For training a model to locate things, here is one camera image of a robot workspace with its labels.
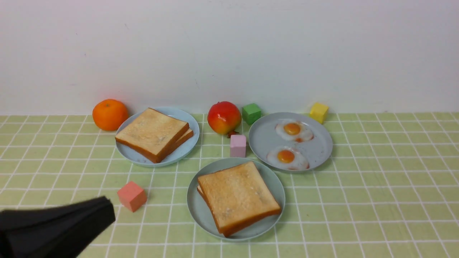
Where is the salmon red cube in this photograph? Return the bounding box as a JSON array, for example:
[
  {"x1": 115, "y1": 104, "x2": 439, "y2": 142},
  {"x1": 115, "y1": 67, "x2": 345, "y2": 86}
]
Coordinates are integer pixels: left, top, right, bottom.
[{"x1": 117, "y1": 181, "x2": 147, "y2": 212}]

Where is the back fried egg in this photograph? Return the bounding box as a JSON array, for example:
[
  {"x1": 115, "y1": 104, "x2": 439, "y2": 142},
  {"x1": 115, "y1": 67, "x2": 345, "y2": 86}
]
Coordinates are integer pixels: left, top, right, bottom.
[{"x1": 274, "y1": 120, "x2": 314, "y2": 143}]

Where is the fried egg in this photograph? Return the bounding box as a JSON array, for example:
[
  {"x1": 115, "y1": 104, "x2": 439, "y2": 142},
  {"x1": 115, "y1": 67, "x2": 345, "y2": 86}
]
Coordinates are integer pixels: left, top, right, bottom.
[
  {"x1": 266, "y1": 146, "x2": 309, "y2": 171},
  {"x1": 274, "y1": 120, "x2": 314, "y2": 143}
]

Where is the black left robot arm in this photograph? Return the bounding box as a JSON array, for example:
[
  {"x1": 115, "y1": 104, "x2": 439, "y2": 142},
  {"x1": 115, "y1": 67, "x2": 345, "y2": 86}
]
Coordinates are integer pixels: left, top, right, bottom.
[{"x1": 0, "y1": 196, "x2": 116, "y2": 258}]

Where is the teal empty front plate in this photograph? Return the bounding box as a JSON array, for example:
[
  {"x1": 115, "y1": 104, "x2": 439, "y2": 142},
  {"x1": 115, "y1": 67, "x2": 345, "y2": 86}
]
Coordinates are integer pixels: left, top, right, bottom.
[{"x1": 186, "y1": 158, "x2": 286, "y2": 242}]

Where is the light blue bread plate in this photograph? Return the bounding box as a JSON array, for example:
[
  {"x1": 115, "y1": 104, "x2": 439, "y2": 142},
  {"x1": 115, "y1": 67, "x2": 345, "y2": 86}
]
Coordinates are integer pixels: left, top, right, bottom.
[{"x1": 116, "y1": 107, "x2": 200, "y2": 168}]

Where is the yellow cube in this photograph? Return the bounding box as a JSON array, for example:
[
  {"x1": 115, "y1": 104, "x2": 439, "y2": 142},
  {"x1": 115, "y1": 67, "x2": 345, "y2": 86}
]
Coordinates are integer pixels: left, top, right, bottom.
[{"x1": 309, "y1": 102, "x2": 329, "y2": 124}]

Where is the grey egg plate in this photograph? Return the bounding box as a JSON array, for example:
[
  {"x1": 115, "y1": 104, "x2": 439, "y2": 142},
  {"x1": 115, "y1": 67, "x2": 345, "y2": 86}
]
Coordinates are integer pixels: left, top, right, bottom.
[{"x1": 248, "y1": 112, "x2": 333, "y2": 173}]

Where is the green cube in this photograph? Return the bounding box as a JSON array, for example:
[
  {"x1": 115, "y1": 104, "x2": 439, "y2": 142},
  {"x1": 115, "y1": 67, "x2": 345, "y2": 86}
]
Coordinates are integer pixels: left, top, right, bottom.
[{"x1": 242, "y1": 103, "x2": 262, "y2": 125}]

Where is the pink cube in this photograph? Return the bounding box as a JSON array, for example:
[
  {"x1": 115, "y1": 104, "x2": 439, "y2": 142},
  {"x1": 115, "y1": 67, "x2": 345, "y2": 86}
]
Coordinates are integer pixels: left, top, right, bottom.
[{"x1": 230, "y1": 134, "x2": 247, "y2": 158}]

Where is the orange fruit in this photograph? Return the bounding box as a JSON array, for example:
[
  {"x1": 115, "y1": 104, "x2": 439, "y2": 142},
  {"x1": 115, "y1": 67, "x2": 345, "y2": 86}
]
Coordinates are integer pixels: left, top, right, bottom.
[{"x1": 92, "y1": 99, "x2": 129, "y2": 131}]

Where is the red yellow apple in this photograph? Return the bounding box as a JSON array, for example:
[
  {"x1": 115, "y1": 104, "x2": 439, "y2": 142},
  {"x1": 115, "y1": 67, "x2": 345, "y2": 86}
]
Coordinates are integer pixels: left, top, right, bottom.
[{"x1": 208, "y1": 101, "x2": 242, "y2": 138}]

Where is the toast slice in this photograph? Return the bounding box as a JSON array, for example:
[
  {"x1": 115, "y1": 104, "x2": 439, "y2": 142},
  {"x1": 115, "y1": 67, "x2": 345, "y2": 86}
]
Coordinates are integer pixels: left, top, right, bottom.
[
  {"x1": 164, "y1": 129, "x2": 194, "y2": 158},
  {"x1": 198, "y1": 161, "x2": 282, "y2": 238},
  {"x1": 115, "y1": 108, "x2": 190, "y2": 163},
  {"x1": 197, "y1": 184, "x2": 215, "y2": 220}
]

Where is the front fried egg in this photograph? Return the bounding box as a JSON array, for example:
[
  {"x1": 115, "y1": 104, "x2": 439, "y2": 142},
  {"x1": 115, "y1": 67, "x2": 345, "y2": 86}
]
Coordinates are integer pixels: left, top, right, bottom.
[{"x1": 266, "y1": 146, "x2": 309, "y2": 171}]

